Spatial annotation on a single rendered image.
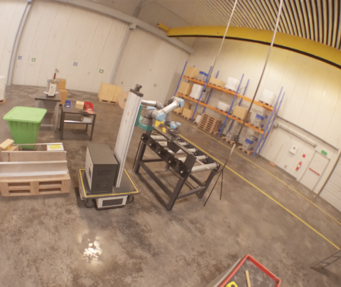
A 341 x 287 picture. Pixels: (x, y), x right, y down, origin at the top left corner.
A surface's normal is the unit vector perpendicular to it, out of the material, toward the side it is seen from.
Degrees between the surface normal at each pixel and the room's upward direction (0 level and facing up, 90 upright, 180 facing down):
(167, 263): 0
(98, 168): 90
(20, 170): 90
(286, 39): 90
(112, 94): 90
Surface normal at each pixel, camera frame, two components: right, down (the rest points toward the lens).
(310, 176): -0.73, -0.01
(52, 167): 0.62, 0.46
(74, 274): 0.32, -0.89
